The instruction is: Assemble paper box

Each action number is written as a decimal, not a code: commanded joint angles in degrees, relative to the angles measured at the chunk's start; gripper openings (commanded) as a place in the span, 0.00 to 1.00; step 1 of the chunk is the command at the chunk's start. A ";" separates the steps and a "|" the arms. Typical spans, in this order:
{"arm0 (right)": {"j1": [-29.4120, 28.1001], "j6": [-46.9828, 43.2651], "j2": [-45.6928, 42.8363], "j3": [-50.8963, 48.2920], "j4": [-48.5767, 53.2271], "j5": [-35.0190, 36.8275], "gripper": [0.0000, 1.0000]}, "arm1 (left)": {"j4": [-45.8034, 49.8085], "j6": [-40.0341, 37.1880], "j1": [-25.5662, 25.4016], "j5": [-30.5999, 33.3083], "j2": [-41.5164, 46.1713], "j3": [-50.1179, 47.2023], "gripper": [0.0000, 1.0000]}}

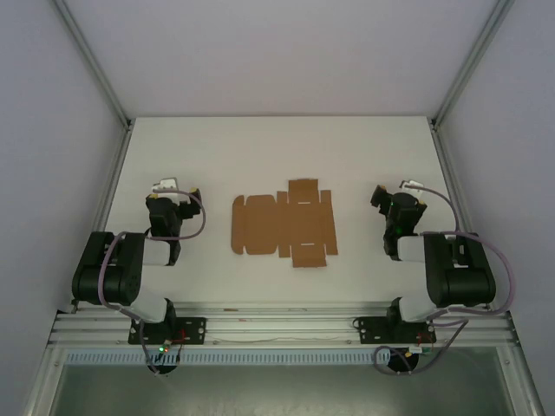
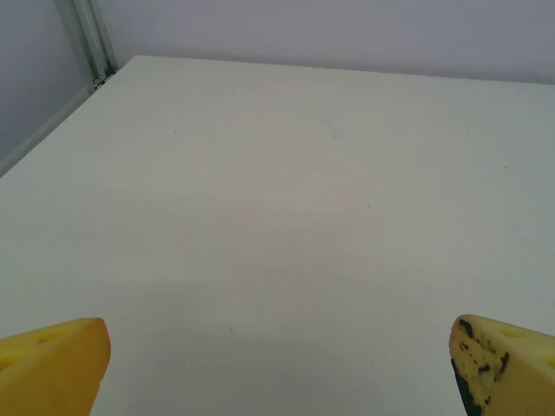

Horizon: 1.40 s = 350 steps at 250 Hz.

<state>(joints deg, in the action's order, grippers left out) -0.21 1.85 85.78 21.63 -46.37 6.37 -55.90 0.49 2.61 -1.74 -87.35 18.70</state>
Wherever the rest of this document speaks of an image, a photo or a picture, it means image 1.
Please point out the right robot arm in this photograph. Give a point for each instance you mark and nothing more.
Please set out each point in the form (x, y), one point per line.
(459, 281)

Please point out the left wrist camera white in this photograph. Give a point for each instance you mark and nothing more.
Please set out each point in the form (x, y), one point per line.
(165, 184)

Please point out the aluminium mounting rail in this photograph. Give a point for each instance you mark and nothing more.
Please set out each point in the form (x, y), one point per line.
(282, 320)

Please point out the aluminium table side rail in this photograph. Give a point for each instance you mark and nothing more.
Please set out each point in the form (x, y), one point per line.
(112, 186)
(459, 203)

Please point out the brown cardboard box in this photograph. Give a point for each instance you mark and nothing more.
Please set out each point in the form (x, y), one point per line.
(260, 225)

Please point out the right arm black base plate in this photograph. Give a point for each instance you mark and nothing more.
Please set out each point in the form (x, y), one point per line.
(373, 331)

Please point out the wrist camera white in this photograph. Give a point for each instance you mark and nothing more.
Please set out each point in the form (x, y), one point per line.
(165, 184)
(412, 186)

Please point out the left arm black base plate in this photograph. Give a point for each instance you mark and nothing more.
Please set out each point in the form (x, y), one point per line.
(191, 331)

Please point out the black round grommet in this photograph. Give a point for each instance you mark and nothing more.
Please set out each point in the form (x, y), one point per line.
(401, 362)
(162, 369)

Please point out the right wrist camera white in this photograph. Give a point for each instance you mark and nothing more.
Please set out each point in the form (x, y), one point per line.
(412, 186)

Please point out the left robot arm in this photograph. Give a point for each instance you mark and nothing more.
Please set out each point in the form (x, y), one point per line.
(108, 277)

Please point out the aluminium frame leg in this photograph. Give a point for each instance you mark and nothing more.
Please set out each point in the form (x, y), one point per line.
(520, 381)
(43, 381)

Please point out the aluminium frame post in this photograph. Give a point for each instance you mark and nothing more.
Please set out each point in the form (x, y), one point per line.
(472, 60)
(91, 60)

